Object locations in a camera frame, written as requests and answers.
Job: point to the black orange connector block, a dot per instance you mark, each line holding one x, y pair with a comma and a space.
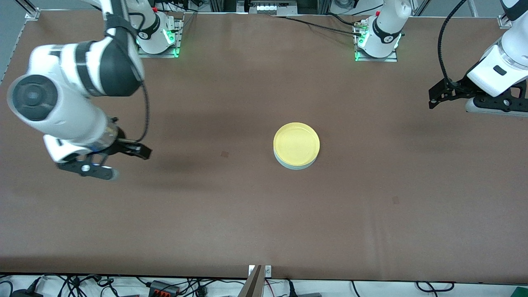
163, 287

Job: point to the white metal bracket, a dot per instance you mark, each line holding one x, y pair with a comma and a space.
268, 270

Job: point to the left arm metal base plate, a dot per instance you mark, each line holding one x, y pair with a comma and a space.
392, 59

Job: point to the grey metal rail unit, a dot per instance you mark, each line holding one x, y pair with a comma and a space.
268, 8

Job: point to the brown table cover sheet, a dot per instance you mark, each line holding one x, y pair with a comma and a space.
247, 214

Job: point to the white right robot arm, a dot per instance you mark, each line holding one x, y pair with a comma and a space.
62, 111

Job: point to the aluminium frame corner profile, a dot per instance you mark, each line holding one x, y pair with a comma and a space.
32, 14
504, 21

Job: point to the yellow round plate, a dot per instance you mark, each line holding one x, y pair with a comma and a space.
296, 143

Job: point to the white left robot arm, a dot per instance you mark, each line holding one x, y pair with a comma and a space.
383, 33

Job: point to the pale green round plate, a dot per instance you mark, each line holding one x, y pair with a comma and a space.
295, 168

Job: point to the grey camera mount pole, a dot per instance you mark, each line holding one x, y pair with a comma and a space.
253, 286

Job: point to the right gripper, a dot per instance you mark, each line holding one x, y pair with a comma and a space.
122, 146

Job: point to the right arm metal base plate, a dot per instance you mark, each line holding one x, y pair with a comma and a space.
180, 37

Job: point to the black power adapter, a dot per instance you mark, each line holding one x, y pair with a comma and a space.
24, 293

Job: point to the black power plug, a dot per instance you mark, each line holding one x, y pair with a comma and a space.
291, 291

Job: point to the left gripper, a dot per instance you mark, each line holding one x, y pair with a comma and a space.
458, 88

